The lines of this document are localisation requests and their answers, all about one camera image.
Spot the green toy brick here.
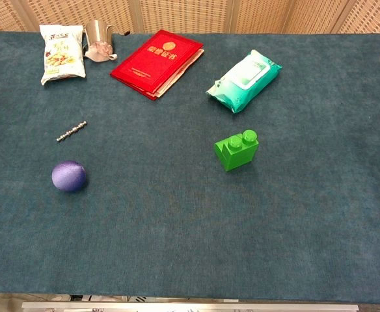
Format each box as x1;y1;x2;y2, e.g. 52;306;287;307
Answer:
223;129;259;163
213;138;259;172

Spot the teal wet wipes pack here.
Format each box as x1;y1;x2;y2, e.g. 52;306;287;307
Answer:
205;49;283;114

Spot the woven rattan folding screen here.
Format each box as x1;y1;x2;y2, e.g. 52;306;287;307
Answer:
0;0;380;34

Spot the red certificate book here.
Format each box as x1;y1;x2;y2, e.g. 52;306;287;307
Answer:
109;29;206;101

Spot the blue felt table cloth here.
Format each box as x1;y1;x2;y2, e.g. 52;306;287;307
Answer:
0;31;380;305

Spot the crumpled pink plastic bag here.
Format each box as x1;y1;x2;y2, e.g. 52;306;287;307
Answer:
84;40;118;62

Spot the stainless steel cup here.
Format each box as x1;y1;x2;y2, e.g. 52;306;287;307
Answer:
82;19;116;56

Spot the white snack bag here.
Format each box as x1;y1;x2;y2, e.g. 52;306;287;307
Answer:
39;24;87;86

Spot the blue purple ball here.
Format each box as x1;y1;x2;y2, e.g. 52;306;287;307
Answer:
51;160;88;192

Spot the aluminium profile rail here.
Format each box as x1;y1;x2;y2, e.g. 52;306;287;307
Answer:
21;301;360;312

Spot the metal bead chain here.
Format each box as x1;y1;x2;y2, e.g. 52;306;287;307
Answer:
56;120;88;143

